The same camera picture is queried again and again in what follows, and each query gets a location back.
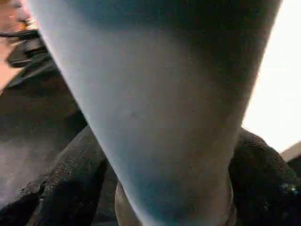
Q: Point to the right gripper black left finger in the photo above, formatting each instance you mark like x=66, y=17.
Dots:
x=66, y=188

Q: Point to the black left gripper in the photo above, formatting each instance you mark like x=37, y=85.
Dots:
x=28, y=49

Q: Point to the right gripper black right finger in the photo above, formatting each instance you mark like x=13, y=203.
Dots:
x=268, y=183

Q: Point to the white plastic table top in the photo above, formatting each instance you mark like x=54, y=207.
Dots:
x=282, y=70

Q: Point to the white plastic table leg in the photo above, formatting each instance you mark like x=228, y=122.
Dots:
x=155, y=94

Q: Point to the black plastic mat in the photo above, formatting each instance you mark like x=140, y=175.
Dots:
x=28, y=117

